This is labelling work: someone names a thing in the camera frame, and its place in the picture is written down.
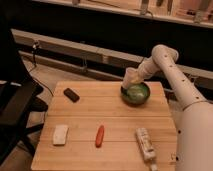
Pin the white sponge block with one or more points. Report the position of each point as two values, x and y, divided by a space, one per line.
60 134

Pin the white tube bottle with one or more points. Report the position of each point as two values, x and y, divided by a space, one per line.
146 148

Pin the black chair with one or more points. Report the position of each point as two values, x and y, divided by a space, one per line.
18 97

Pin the black rectangular block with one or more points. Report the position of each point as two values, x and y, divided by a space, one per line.
71 95

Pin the green ceramic bowl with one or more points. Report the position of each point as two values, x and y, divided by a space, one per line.
136 94

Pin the orange carrot toy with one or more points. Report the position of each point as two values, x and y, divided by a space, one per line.
99 136

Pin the wooden table board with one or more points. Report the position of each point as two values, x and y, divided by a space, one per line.
89 128

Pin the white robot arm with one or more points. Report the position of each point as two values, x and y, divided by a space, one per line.
195 132

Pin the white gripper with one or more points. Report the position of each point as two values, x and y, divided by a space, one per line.
136 79

